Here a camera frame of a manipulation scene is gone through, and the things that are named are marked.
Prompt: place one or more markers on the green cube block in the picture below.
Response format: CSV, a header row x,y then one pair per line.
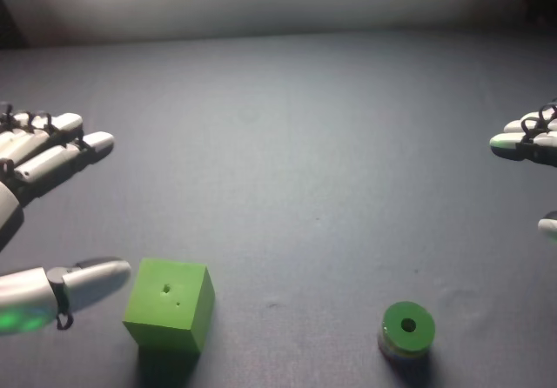
x,y
167,294

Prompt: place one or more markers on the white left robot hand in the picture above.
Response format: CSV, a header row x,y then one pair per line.
x,y
48,157

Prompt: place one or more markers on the green cylinder with hole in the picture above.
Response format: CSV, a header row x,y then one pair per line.
x,y
407,329

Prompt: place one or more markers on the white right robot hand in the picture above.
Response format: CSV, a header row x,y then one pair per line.
x,y
509,141

